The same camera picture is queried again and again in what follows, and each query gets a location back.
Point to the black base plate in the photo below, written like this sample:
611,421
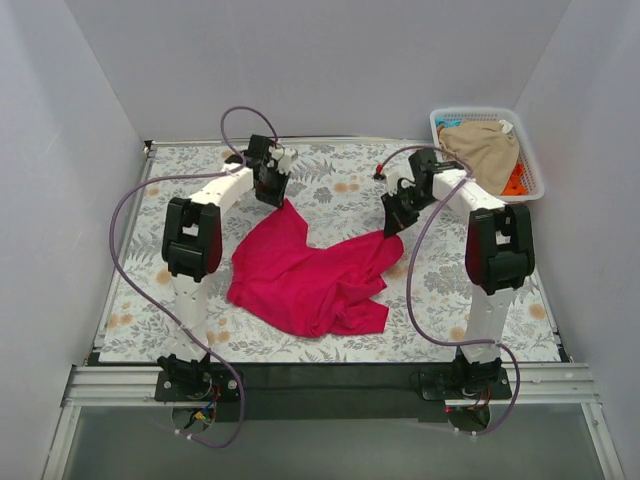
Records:
326,391

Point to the aluminium frame rail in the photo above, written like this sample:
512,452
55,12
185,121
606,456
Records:
541,383

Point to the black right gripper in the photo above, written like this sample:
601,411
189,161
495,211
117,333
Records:
400,208

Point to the orange t shirt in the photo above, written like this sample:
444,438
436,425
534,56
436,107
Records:
515,185

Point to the white plastic basket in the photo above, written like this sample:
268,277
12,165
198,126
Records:
532,178

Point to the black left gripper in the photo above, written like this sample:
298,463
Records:
272,181

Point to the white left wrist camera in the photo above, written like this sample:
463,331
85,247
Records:
282,158

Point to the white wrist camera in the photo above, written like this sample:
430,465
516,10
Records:
394,182
282,158

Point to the blue t shirt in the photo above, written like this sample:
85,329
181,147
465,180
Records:
446,122

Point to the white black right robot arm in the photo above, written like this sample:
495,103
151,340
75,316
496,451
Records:
499,257

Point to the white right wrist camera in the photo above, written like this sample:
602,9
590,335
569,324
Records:
394,182

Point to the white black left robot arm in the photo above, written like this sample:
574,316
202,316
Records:
192,248

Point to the beige t shirt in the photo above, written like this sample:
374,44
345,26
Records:
491,153

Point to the pink t shirt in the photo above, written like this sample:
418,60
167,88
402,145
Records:
311,292

